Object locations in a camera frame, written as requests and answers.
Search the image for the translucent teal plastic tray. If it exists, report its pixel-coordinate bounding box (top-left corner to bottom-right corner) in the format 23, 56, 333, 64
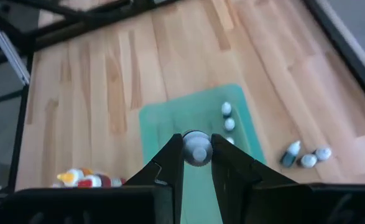
138, 83, 267, 224

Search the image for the large red food coloring bottle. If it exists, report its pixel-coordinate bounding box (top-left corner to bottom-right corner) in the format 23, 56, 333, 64
76, 175, 127, 189

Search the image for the large yellow food coloring bottle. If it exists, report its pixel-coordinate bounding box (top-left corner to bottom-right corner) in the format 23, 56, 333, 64
182, 130, 214, 167
56, 167, 95, 189

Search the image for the black aluminium rig frame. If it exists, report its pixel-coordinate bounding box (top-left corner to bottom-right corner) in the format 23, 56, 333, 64
0, 0, 365, 194

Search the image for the long silver aluminium strip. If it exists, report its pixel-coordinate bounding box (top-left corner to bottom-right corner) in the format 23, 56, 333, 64
0, 25, 30, 85

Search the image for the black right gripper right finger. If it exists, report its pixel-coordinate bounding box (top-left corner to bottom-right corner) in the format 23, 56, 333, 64
211, 133, 365, 224

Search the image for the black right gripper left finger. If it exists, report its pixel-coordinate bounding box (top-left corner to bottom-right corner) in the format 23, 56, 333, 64
0, 133, 185, 224

